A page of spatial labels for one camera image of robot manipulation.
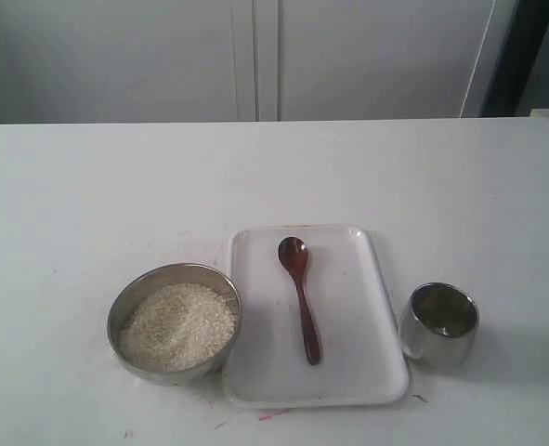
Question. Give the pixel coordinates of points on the brown wooden spoon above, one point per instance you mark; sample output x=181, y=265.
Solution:
x=293, y=255

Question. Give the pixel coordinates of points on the steel bowl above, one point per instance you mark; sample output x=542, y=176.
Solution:
x=148, y=283

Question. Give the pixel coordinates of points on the white rice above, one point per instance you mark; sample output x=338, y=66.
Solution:
x=176, y=328

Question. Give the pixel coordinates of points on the small metal cup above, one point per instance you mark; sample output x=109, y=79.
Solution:
x=438, y=326

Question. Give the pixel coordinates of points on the white rectangular plastic tray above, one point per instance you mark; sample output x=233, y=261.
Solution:
x=361, y=359

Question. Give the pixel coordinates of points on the white cabinet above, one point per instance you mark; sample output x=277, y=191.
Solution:
x=205, y=61

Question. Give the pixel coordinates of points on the dark vertical post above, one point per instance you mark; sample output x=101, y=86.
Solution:
x=517, y=57

